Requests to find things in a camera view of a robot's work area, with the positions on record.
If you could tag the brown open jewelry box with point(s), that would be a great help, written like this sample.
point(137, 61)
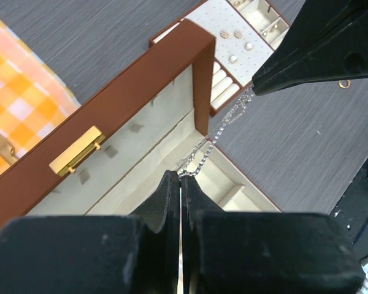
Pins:
point(110, 155)

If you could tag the brown jewelry tray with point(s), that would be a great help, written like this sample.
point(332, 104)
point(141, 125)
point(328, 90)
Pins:
point(228, 80)

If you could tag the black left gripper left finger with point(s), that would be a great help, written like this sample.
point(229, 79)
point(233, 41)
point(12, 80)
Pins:
point(136, 253)

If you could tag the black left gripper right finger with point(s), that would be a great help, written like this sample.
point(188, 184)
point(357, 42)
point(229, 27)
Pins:
point(243, 252)

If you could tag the silver stud earring lower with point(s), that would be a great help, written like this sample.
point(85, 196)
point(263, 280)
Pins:
point(233, 59)

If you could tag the pearl cluster earring right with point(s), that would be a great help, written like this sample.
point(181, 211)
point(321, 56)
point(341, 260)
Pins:
point(238, 34)

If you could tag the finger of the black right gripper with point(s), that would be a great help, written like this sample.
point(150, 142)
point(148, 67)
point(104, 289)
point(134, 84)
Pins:
point(328, 41)

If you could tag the pearl cluster earring left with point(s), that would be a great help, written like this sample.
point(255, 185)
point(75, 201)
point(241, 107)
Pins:
point(224, 34)

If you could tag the pearl cluster earring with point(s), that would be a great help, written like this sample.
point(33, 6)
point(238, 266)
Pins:
point(224, 34)
point(238, 34)

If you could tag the silver stud earring upper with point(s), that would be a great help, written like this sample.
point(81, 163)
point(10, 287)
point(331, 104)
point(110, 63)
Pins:
point(248, 46)

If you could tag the orange white checkered cloth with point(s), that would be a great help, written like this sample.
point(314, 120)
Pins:
point(33, 99)

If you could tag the silver stud earring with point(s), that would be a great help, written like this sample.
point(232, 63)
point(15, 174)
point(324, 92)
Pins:
point(233, 59)
point(248, 46)

